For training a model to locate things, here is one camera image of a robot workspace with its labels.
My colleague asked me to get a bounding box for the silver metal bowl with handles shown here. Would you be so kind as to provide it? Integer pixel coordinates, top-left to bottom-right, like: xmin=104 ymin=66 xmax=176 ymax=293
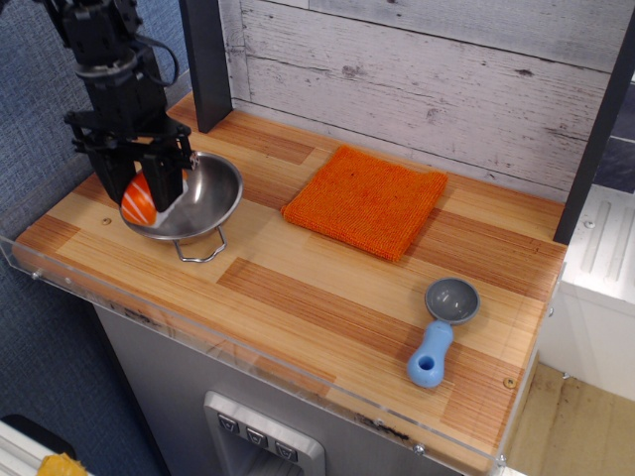
xmin=120 ymin=152 xmax=243 ymax=264

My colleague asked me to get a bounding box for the orange salmon sushi toy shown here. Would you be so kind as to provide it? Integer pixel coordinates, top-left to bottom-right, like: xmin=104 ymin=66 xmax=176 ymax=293
xmin=120 ymin=170 xmax=189 ymax=228

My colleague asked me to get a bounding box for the dark right upright post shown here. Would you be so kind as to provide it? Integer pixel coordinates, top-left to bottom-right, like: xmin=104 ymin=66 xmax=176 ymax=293
xmin=553 ymin=13 xmax=634 ymax=245

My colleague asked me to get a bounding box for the silver dispenser button panel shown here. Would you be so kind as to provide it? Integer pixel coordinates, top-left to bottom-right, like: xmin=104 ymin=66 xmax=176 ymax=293
xmin=203 ymin=391 xmax=326 ymax=475

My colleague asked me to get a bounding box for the grey toy fridge cabinet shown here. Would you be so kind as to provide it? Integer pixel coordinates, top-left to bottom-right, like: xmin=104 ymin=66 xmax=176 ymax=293
xmin=96 ymin=307 xmax=455 ymax=475

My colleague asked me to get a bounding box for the blue grey toy scoop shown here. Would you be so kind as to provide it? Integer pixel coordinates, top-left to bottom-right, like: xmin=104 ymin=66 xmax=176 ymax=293
xmin=407 ymin=278 xmax=481 ymax=389

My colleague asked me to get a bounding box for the clear acrylic guard rail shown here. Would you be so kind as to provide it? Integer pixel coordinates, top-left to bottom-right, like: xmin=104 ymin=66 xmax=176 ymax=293
xmin=0 ymin=68 xmax=567 ymax=472

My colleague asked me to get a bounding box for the white ribbed side unit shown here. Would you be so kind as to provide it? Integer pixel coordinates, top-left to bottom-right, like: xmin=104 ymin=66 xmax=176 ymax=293
xmin=538 ymin=184 xmax=634 ymax=400

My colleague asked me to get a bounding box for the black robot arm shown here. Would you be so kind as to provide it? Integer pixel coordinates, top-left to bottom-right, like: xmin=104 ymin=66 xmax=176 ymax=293
xmin=44 ymin=1 xmax=194 ymax=212

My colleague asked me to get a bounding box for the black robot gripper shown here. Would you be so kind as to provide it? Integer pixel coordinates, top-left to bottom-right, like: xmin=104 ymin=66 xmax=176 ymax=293
xmin=64 ymin=68 xmax=198 ymax=212

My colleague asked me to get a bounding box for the orange knitted cloth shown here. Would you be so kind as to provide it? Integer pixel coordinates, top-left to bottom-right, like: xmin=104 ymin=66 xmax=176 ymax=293
xmin=281 ymin=146 xmax=447 ymax=262

